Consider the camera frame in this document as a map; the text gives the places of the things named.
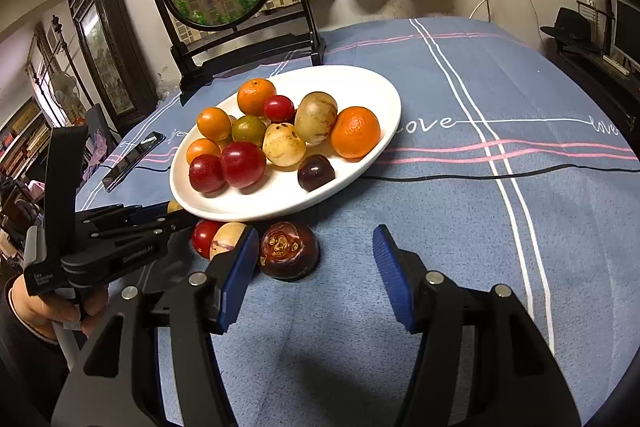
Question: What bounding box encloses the large orange mandarin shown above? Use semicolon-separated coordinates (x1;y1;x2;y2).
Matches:
237;78;277;116
330;106;382;159

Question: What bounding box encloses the green-yellow mandarin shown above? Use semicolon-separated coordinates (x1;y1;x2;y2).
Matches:
231;115;267;146

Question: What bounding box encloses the tan passion fruit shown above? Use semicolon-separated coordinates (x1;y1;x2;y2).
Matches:
294;91;339;145

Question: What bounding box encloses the thin black cable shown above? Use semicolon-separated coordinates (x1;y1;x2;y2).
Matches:
97;154;640;182

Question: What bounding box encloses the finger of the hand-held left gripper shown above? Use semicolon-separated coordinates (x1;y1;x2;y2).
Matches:
95;209;201;253
77;202;171;228

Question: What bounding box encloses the black computer monitor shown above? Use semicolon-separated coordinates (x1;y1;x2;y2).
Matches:
612;0;640;62

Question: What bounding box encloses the black computer desk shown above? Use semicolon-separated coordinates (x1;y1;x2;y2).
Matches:
542;0;640;138

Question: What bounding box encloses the red plum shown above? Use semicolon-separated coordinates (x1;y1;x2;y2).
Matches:
192;220;224;260
263;95;296;124
220;141;267;189
189;154;227;194

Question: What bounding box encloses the clear plastic bag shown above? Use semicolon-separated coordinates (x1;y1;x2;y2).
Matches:
156;67;182;102

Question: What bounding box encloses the dark purple passion fruit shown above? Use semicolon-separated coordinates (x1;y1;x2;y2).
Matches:
297;154;336;192

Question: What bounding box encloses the pale striped round fruit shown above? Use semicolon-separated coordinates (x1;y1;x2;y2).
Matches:
209;222;249;262

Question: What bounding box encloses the yellow passion fruit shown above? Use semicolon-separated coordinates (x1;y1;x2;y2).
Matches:
262;122;307;168

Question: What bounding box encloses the blue striped tablecloth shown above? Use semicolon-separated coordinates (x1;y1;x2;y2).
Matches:
75;17;640;427

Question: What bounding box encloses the dark wood framed painting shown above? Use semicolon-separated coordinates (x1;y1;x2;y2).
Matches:
67;0;158;135

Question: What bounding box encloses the white oval plate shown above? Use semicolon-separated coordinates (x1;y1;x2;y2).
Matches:
169;65;402;223

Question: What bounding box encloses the purple cloth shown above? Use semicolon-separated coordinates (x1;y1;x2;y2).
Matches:
82;129;108;180

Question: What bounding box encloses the white standing fan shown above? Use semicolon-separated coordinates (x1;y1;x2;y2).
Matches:
50;72;83;128

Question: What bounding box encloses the yellow-orange mandarin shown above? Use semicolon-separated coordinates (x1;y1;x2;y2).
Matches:
197;107;233;142

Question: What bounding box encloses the small orange mandarin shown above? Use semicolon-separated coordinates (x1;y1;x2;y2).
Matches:
186;138;222;165

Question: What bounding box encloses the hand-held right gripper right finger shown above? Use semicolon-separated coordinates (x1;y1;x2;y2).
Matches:
372;224;583;427

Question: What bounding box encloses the person's left hand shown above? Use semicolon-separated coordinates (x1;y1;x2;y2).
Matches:
10;277;108;343

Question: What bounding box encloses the white cushion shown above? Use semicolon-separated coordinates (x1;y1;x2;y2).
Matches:
327;0;418;32

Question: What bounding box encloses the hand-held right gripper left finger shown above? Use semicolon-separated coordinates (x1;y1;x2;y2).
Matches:
52;226;261;427

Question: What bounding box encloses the dark chair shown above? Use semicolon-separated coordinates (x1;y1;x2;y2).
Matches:
85;104;121;158

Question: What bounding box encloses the black hat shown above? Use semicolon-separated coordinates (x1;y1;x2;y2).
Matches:
540;7;601;54

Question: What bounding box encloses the person's left forearm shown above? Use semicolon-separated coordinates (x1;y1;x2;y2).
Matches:
0;292;71;427

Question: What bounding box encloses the dark red-brown round fruit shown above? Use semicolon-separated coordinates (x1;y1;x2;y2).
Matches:
259;221;321;281

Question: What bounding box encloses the black smartphone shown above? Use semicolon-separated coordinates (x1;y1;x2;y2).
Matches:
102;131;166;192

